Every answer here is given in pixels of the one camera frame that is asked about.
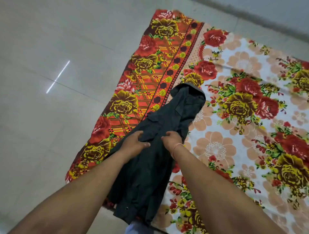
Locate person's left hand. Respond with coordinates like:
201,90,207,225
118,130,151,158

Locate person's right hand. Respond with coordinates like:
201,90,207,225
161,131,184,157

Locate dark green shirt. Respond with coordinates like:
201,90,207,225
106,83,206,226

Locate person's left forearm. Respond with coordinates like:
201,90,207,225
8,147,132,234

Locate person's right forearm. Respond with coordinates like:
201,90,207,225
172,144,285,234

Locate person's pale blue trousers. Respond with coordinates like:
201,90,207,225
124,221,155,234

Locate pink thread bracelet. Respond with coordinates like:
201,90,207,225
172,143,184,160

